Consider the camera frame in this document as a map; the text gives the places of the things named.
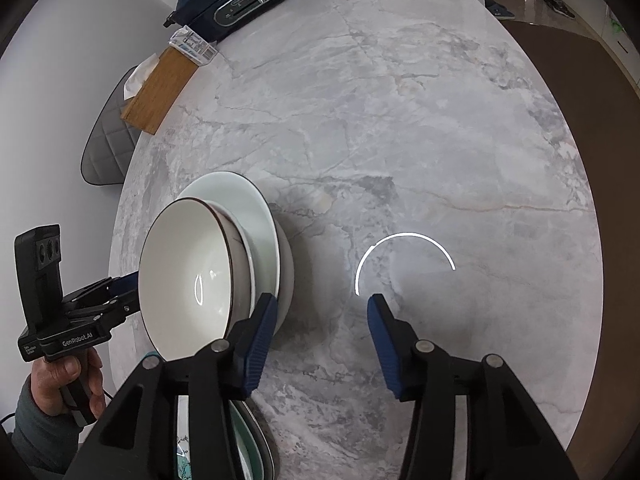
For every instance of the small milk carton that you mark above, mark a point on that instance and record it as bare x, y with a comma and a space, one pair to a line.
193, 46

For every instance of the grey rimmed plate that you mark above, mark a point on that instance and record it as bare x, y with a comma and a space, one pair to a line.
261, 442

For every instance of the pink floral bowl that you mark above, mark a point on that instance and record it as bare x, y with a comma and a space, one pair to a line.
193, 281

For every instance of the large white bowl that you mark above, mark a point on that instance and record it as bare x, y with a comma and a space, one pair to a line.
242, 201

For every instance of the grey sleeve left forearm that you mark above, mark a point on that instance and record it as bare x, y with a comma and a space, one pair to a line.
47, 444

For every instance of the wooden tissue box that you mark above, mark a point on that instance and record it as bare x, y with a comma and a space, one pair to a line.
149, 107

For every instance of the grey quilted chair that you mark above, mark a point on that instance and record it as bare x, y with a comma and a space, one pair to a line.
111, 142

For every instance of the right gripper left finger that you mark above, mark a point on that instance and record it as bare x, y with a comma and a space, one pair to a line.
136, 436

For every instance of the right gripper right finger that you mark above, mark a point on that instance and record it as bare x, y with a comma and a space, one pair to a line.
507, 436

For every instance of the person left hand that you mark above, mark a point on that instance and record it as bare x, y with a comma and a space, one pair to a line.
48, 378

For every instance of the dark sneaker right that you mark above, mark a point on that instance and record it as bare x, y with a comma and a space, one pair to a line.
559, 7

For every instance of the small white bowl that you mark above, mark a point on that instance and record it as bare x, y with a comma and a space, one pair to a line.
242, 237

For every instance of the dark sneaker left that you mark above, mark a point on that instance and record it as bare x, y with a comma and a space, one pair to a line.
499, 11

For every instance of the teal floral plate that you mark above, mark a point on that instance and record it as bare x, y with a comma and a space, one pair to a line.
252, 463

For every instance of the dark sneaker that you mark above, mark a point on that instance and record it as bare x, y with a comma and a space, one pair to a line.
559, 7
499, 11

